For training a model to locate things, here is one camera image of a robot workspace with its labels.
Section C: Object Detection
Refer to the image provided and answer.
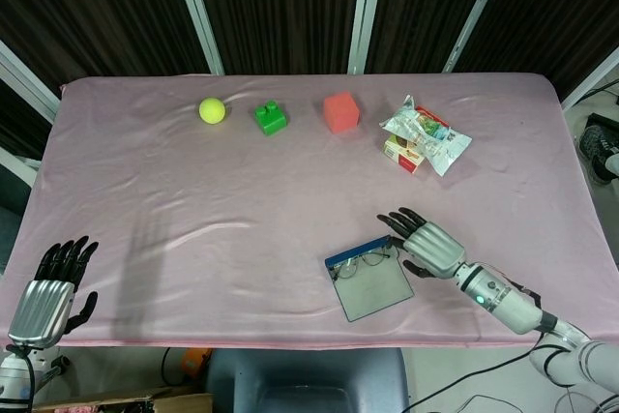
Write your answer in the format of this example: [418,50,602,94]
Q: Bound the pink tablecloth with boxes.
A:
[2,73,611,351]

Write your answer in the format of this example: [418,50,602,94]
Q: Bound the blue grey chair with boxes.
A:
[207,347,410,413]

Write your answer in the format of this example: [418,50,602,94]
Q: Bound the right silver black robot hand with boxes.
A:
[376,207,468,281]

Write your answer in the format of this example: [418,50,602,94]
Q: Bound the dark blue rectangular box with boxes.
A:
[323,234,416,322]

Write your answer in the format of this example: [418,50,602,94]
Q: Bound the white frame post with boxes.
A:
[560,44,619,109]
[346,0,388,75]
[0,40,62,124]
[442,0,515,74]
[0,146,43,175]
[167,0,224,76]

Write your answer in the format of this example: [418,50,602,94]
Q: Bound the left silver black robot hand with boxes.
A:
[7,235,100,349]

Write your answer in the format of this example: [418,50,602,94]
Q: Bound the black flat device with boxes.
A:
[584,112,619,133]

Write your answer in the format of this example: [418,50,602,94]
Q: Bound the brown cardboard carton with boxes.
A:
[31,386,214,413]

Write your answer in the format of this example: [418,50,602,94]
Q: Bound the yellow tennis ball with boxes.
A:
[198,97,227,126]

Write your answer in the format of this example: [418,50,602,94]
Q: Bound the green toy building block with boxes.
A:
[253,100,289,136]

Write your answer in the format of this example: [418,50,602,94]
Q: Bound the crumpled silver snack bag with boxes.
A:
[379,93,473,178]

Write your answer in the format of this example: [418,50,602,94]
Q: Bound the thin-framed eyeglasses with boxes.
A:
[331,248,396,281]

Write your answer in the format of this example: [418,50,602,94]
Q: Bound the orange object under table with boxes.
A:
[181,347,212,380]

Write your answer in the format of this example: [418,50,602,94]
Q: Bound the black sneaker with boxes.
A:
[578,125,619,186]

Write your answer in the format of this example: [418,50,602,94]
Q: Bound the red foam cube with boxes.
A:
[322,91,361,134]

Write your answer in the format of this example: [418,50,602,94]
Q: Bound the red white cardboard box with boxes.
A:
[384,105,451,176]

